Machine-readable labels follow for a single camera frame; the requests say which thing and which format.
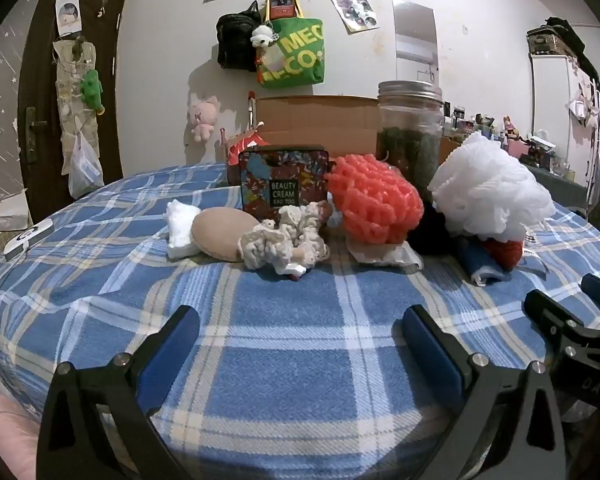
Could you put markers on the beige hanging organiser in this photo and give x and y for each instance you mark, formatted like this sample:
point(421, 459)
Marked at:
point(70, 85)

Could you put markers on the red card pouch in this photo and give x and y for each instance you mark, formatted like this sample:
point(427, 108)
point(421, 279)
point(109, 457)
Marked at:
point(281, 6)

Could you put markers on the picture on door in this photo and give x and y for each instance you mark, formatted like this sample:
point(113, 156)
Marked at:
point(67, 15)

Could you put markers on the red-tipped metal rod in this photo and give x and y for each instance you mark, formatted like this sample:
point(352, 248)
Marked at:
point(252, 110)

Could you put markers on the white fluffy cloth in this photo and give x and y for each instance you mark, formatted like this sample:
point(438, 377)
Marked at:
point(182, 230)

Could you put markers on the cream knit scrunchie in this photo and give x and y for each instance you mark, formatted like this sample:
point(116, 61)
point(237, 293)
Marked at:
point(280, 240)

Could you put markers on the black pompom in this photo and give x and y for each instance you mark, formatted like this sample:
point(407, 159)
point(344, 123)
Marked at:
point(432, 232)

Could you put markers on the desk with dark cloth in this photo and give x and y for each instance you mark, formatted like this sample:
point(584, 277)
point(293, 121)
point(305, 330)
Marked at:
point(559, 185)

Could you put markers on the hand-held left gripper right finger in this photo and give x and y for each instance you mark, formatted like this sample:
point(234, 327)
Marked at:
point(432, 355)

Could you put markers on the wall photo collage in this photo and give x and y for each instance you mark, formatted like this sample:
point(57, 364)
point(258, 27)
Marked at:
point(355, 12)

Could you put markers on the clear storage bag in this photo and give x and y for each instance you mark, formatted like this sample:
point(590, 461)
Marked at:
point(549, 40)

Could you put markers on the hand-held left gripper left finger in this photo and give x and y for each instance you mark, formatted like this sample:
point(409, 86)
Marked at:
point(167, 355)

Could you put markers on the white plastic wrapper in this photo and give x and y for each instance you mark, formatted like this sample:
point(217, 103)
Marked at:
point(379, 255)

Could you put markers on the row of cosmetic bottles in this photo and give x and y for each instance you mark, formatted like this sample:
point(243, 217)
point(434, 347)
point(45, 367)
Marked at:
point(529, 145)

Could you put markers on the white wardrobe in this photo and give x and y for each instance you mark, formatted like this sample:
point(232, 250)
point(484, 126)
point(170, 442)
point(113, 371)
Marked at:
point(554, 100)

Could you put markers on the white flat device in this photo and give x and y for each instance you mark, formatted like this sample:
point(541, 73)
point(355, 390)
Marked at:
point(27, 240)

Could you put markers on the green plush toy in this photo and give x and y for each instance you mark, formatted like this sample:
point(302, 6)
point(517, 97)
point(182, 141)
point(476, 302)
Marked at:
point(92, 90)

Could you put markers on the cardboard box with red lining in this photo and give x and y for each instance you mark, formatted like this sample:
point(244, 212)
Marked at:
point(310, 115)

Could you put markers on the black backpack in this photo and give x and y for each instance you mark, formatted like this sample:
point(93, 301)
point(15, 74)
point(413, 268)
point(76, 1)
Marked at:
point(235, 40)

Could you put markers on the wall mirror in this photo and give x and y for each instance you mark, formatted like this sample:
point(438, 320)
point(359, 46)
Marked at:
point(414, 35)

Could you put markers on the blue plaid blanket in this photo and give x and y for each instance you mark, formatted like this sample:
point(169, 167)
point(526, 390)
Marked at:
point(290, 310)

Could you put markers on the beige round puff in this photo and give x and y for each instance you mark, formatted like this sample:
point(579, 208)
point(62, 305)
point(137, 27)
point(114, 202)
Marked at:
point(220, 235)

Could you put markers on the white mesh bath pouf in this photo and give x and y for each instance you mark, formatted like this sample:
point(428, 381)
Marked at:
point(484, 185)

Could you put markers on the dark brown door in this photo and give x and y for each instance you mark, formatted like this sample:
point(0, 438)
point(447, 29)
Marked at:
point(110, 60)

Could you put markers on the pink plush bear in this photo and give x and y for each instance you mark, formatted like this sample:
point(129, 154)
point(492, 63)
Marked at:
point(201, 117)

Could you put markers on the colourful printed tin box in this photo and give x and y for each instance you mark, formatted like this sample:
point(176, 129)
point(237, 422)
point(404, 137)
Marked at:
point(285, 175)

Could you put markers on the green tote bag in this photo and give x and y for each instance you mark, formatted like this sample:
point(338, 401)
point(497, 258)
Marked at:
point(295, 55)

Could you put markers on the glass jar of dark leaves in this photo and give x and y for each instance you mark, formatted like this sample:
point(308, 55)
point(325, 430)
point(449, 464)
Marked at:
point(409, 150)

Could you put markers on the coral foam net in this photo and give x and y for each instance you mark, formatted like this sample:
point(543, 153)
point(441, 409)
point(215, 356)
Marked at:
point(374, 200)

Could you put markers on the blue cloth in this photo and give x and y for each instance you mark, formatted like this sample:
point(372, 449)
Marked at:
point(479, 262)

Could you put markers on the white plastic bag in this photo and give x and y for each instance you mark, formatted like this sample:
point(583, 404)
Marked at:
point(85, 167)

